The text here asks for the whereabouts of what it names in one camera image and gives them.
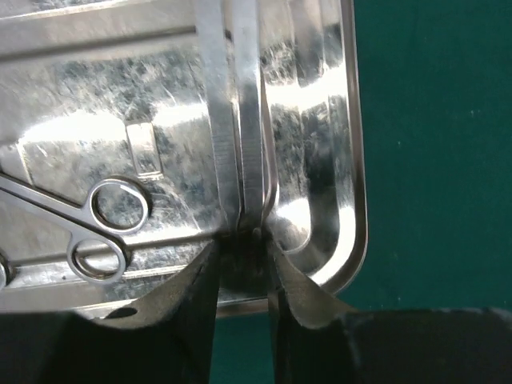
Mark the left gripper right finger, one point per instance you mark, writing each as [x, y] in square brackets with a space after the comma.
[317, 338]

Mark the steel instrument tray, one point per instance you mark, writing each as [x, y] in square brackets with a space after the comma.
[100, 89]

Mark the dark green surgical cloth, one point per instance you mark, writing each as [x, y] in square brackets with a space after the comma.
[392, 134]

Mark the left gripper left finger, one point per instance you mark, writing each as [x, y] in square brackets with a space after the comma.
[165, 336]

